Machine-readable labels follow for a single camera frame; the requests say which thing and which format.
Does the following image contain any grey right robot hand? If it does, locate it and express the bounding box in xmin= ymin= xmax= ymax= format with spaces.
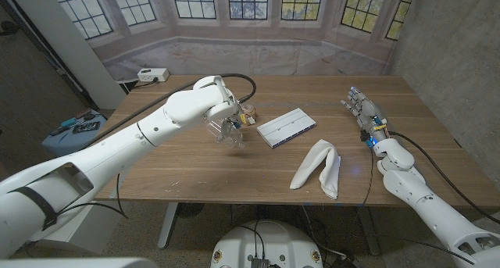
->
xmin=340 ymin=86 xmax=390 ymax=144

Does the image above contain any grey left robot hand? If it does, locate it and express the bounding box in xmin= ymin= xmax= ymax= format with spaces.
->
xmin=216 ymin=110 xmax=245 ymax=143

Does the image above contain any white flat box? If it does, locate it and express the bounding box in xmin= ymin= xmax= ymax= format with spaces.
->
xmin=256 ymin=107 xmax=317 ymax=149

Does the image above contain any clear plastic bottle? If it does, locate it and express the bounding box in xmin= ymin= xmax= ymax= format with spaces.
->
xmin=202 ymin=115 xmax=246 ymax=150

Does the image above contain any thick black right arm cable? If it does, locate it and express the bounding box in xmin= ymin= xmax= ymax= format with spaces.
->
xmin=388 ymin=130 xmax=500 ymax=225

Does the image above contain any grey table leg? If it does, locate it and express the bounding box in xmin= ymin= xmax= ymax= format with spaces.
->
xmin=157 ymin=202 xmax=180 ymax=250
xmin=357 ymin=205 xmax=380 ymax=256

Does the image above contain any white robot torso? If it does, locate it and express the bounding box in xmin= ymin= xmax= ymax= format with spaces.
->
xmin=210 ymin=220 xmax=324 ymax=268

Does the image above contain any white folded cloth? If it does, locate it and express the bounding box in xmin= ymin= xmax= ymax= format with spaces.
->
xmin=289 ymin=138 xmax=341 ymax=201

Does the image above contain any blue stool with tools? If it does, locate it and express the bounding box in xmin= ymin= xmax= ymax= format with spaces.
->
xmin=41 ymin=110 xmax=108 ymax=163

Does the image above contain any printed window backdrop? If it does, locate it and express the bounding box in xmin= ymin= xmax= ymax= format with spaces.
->
xmin=48 ymin=0 xmax=417 ymax=80

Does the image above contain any white power strip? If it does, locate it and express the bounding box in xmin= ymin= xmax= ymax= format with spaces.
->
xmin=137 ymin=67 xmax=170 ymax=83

